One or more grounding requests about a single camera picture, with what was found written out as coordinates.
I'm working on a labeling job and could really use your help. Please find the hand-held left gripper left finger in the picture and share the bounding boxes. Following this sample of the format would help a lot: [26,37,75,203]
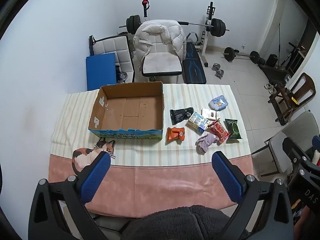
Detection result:
[28,152,112,240]

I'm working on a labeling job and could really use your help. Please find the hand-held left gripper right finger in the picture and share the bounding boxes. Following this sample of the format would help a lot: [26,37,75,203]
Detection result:
[212,151,293,240]

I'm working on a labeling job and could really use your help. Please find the purple cloth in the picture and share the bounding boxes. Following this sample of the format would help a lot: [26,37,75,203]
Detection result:
[195,133,219,155]

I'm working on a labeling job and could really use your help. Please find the red snack packet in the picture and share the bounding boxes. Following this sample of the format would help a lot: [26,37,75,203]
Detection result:
[207,120,230,144]

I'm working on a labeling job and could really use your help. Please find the green snack packet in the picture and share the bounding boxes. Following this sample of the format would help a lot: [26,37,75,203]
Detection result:
[224,118,243,140]

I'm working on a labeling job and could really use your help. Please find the white and red carton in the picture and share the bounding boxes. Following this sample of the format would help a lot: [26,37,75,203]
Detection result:
[201,108,220,120]

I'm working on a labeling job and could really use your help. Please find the orange snack packet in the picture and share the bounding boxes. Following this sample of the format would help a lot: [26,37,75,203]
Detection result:
[166,127,186,144]

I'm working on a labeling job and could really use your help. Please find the cardboard box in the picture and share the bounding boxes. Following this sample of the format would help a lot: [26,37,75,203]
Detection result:
[88,81,165,140]

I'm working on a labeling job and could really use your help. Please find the black snack packet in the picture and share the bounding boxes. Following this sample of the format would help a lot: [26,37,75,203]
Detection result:
[170,107,194,125]

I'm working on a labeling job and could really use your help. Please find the grey folding chair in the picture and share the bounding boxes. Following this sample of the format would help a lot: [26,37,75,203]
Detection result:
[251,111,320,178]

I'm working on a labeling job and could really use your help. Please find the dark wooden chair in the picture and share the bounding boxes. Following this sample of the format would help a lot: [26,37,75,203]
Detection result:
[267,72,316,125]

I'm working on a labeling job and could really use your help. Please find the striped pink cat-print tablecloth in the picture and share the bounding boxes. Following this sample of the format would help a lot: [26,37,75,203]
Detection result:
[47,82,252,218]

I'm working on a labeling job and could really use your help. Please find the dark fleece clothing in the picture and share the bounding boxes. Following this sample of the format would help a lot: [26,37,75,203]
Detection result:
[120,205,250,240]

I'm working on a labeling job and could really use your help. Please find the black exercise machine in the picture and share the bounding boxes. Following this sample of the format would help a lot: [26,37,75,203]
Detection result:
[260,42,308,85]

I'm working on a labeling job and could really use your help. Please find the black boxy object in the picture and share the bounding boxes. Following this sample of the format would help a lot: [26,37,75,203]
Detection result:
[265,54,278,67]

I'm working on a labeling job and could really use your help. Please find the short barbell with black plates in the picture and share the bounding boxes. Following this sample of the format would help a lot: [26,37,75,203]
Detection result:
[222,47,260,64]

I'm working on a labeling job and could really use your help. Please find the blue board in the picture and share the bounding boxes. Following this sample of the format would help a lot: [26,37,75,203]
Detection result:
[86,52,117,91]

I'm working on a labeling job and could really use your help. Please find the thin black pole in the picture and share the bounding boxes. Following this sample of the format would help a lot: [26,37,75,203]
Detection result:
[275,22,281,55]

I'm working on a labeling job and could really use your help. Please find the black and blue weight bench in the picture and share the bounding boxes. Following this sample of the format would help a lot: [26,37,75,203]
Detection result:
[184,32,207,84]

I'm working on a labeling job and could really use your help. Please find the white padded chair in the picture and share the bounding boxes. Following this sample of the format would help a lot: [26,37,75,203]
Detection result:
[135,20,183,83]
[89,35,135,83]

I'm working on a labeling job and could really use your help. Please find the long barbell with black plates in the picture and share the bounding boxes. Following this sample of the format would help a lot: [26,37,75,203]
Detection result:
[119,15,230,37]

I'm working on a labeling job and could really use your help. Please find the white puffer jacket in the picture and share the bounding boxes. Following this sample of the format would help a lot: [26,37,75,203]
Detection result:
[133,19,187,67]

